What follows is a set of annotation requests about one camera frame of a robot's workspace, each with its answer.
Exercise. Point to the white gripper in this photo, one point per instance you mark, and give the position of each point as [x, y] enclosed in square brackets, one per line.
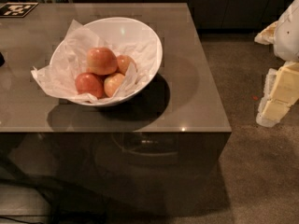
[288, 36]

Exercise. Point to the red-yellow apple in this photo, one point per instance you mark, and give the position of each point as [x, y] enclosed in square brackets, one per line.
[101, 61]

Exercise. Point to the right back apple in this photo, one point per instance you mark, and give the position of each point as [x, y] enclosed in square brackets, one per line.
[124, 61]

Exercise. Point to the front right yellow apple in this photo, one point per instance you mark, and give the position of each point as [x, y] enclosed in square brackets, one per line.
[112, 83]

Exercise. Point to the white bowl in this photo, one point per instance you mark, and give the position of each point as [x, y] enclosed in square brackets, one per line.
[130, 38]

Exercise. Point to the front left red apple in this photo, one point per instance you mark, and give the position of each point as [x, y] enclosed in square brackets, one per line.
[89, 83]

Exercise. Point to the white crumpled paper liner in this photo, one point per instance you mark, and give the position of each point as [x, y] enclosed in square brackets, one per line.
[67, 66]

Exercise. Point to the black white fiducial marker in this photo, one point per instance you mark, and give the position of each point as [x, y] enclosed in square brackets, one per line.
[16, 10]

